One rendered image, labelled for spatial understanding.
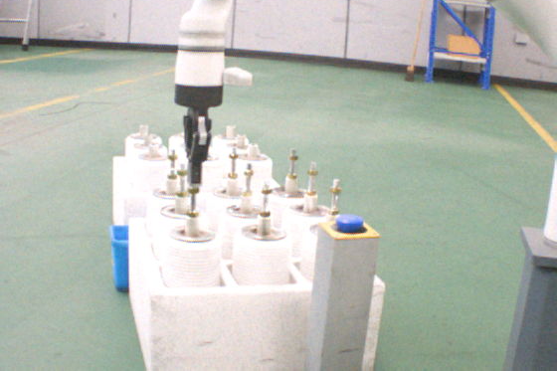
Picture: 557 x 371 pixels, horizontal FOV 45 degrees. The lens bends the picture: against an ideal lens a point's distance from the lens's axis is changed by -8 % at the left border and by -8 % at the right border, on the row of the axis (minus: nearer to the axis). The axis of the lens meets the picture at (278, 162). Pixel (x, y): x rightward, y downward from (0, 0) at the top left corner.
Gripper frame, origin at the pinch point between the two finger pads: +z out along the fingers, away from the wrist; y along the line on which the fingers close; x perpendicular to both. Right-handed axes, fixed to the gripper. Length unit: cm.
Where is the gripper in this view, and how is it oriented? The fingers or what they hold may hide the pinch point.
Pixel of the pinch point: (194, 173)
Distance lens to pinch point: 112.5
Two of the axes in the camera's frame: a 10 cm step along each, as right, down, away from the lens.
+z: -0.7, 9.7, 2.2
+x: 9.6, 0.0, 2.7
